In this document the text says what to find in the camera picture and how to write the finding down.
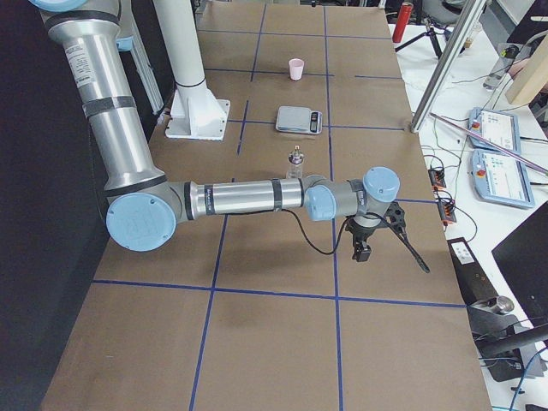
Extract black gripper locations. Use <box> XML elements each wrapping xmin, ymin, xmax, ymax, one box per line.
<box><xmin>346</xmin><ymin>214</ymin><xmax>378</xmax><ymax>262</ymax></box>

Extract clear glass sauce bottle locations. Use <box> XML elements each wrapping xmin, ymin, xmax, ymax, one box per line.
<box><xmin>286</xmin><ymin>145</ymin><xmax>304</xmax><ymax>179</ymax></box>

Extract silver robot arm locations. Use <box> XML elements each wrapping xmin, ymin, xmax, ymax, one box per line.
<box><xmin>37</xmin><ymin>1</ymin><xmax>404</xmax><ymax>262</ymax></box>

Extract silver kitchen scale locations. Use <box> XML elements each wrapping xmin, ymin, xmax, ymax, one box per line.
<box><xmin>275</xmin><ymin>105</ymin><xmax>323</xmax><ymax>135</ymax></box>

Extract lower orange connector block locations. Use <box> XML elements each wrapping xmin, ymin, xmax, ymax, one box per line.
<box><xmin>438</xmin><ymin>198</ymin><xmax>457</xmax><ymax>226</ymax></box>

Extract orange connector block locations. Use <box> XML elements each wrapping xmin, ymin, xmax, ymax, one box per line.
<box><xmin>438</xmin><ymin>198</ymin><xmax>457</xmax><ymax>226</ymax></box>
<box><xmin>428</xmin><ymin>168</ymin><xmax>446</xmax><ymax>190</ymax></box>

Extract upper orange connector block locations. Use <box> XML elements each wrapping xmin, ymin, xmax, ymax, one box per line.
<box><xmin>428</xmin><ymin>168</ymin><xmax>446</xmax><ymax>190</ymax></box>

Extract black box with label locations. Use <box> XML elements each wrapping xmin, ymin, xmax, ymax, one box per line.
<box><xmin>447</xmin><ymin>237</ymin><xmax>498</xmax><ymax>306</ymax></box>

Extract lower teach pendant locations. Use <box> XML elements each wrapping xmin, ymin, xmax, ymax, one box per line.
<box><xmin>471</xmin><ymin>149</ymin><xmax>535</xmax><ymax>209</ymax></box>

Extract teach pendant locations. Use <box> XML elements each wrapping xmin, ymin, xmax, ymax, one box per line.
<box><xmin>468</xmin><ymin>107</ymin><xmax>521</xmax><ymax>154</ymax></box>
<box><xmin>471</xmin><ymin>149</ymin><xmax>535</xmax><ymax>209</ymax></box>

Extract metal clamp stand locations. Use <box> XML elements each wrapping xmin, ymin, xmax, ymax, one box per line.
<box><xmin>467</xmin><ymin>296</ymin><xmax>547</xmax><ymax>382</ymax></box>

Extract black monitor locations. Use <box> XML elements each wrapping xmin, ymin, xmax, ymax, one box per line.
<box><xmin>491</xmin><ymin>203</ymin><xmax>548</xmax><ymax>322</ymax></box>

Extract thin metal rod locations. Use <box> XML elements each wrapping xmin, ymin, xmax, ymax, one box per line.
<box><xmin>429</xmin><ymin>113</ymin><xmax>548</xmax><ymax>176</ymax></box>

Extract upper teach pendant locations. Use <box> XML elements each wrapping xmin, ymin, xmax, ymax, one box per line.
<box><xmin>468</xmin><ymin>107</ymin><xmax>521</xmax><ymax>154</ymax></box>

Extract black tripod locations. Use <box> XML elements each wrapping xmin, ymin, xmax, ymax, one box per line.
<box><xmin>395</xmin><ymin>21</ymin><xmax>452</xmax><ymax>59</ymax></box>

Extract wooden beam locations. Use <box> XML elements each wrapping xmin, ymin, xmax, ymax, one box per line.
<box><xmin>506</xmin><ymin>35</ymin><xmax>547</xmax><ymax>105</ymax></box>

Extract red cylinder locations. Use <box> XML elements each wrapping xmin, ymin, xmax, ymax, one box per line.
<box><xmin>392</xmin><ymin>2</ymin><xmax>414</xmax><ymax>44</ymax></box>

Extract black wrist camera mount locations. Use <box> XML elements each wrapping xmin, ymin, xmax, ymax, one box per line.
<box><xmin>384</xmin><ymin>201</ymin><xmax>406</xmax><ymax>235</ymax></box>

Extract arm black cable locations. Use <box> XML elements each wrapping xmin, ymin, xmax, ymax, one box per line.
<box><xmin>273</xmin><ymin>207</ymin><xmax>431</xmax><ymax>274</ymax></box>

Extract blue network cable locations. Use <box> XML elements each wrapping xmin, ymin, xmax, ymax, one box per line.
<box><xmin>509</xmin><ymin>348</ymin><xmax>548</xmax><ymax>411</ymax></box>

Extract aluminium frame post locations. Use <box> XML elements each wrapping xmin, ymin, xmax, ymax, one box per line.
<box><xmin>409</xmin><ymin>0</ymin><xmax>487</xmax><ymax>133</ymax></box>

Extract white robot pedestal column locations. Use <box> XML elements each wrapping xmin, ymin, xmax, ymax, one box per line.
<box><xmin>153</xmin><ymin>1</ymin><xmax>230</xmax><ymax>140</ymax></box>

